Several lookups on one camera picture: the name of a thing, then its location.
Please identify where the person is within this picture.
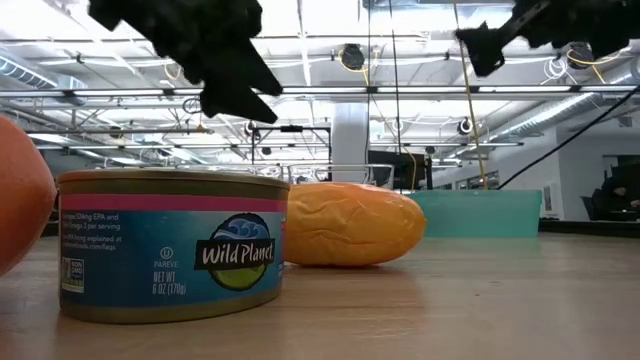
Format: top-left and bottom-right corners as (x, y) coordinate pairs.
(592, 172), (640, 222)

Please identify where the yellow hanging cable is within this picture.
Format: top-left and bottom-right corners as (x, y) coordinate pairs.
(452, 0), (489, 191)

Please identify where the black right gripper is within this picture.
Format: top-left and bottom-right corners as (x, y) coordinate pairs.
(453, 0), (640, 79)

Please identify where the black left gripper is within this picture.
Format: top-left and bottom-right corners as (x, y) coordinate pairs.
(87, 0), (284, 125)

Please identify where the clear plastic bin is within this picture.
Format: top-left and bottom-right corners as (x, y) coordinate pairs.
(286, 163), (396, 192)

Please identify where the toy orange fruit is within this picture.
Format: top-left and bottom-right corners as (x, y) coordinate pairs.
(0, 114), (58, 278)

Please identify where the black ceiling cable reel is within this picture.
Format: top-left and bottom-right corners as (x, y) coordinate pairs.
(567, 42), (597, 71)
(342, 43), (366, 71)

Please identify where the black hanging cable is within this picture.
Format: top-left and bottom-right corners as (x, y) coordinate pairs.
(387, 0), (404, 191)

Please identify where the black monitor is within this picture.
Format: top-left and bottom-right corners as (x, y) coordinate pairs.
(367, 149), (427, 192)

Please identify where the blue label tuna can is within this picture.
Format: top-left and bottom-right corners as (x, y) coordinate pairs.
(56, 168), (292, 325)

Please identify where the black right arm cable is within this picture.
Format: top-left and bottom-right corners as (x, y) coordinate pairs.
(496, 84), (640, 191)

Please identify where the teal plastic bin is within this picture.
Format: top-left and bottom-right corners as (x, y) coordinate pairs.
(405, 188), (544, 239)

